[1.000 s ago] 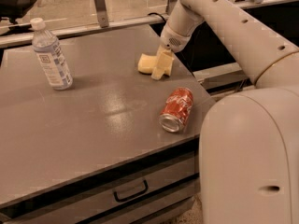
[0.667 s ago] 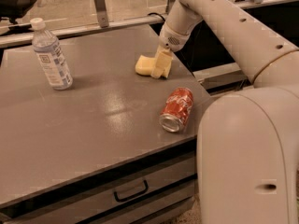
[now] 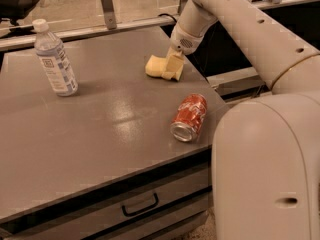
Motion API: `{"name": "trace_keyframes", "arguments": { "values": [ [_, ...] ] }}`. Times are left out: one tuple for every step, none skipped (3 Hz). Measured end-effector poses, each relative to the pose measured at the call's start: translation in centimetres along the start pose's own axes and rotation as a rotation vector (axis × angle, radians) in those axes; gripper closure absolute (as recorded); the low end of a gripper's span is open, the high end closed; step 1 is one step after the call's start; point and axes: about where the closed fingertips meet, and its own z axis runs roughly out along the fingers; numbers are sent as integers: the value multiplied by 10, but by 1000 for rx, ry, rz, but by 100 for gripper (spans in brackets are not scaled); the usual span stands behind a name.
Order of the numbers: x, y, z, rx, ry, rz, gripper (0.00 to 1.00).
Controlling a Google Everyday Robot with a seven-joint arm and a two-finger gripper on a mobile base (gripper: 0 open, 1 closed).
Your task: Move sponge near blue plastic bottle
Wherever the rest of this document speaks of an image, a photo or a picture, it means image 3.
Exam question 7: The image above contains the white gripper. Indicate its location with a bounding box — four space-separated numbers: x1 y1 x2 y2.
161 24 203 81

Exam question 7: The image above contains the yellow sponge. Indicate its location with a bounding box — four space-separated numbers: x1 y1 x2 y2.
144 54 184 82

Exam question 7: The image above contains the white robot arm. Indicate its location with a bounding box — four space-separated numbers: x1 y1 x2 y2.
176 0 320 240

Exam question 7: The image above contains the clear plastic water bottle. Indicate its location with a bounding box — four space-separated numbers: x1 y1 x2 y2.
32 19 78 97

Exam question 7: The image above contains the metal railing bar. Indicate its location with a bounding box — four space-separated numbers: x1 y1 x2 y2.
0 0 320 52

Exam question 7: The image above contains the red coca-cola can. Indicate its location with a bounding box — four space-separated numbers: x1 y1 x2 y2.
170 93 207 142

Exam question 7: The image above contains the grey drawer cabinet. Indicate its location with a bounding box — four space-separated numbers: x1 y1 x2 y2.
0 27 227 240

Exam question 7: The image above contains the black office chair left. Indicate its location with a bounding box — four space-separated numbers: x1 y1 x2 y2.
0 0 40 26

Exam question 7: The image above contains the black cable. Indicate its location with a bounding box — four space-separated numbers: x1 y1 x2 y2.
157 13 178 24

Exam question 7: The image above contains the metal bracket post left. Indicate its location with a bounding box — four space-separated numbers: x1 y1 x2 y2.
100 0 117 30

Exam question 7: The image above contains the black drawer handle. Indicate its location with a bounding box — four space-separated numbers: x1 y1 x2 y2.
121 192 159 217

